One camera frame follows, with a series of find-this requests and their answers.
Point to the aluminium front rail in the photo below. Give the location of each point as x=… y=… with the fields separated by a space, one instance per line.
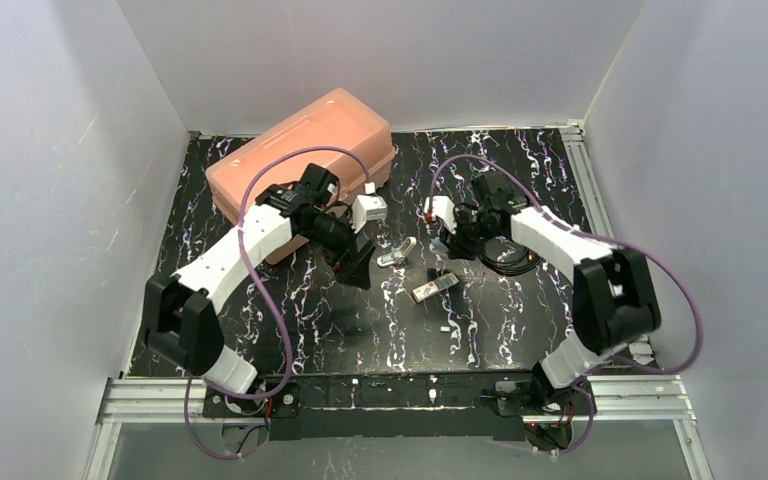
x=169 y=400

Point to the staple tray with staples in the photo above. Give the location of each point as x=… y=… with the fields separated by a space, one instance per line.
x=436 y=281

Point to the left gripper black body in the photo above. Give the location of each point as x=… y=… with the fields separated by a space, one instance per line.
x=355 y=255

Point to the pink translucent plastic box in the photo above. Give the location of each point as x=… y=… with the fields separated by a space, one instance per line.
x=338 y=119

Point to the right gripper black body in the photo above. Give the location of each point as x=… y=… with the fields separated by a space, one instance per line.
x=454 y=241

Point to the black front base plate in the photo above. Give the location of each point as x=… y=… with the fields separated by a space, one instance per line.
x=429 y=404

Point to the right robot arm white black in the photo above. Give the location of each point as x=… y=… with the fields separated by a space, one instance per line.
x=613 y=298

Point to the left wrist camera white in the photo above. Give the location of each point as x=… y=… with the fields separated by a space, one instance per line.
x=367 y=207

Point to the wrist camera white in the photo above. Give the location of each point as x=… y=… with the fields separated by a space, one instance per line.
x=440 y=208
x=367 y=207

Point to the small white stapler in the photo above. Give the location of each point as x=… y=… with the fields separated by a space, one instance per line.
x=398 y=255

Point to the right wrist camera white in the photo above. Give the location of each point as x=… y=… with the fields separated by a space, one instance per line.
x=440 y=208

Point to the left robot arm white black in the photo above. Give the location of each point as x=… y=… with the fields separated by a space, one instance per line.
x=180 y=311

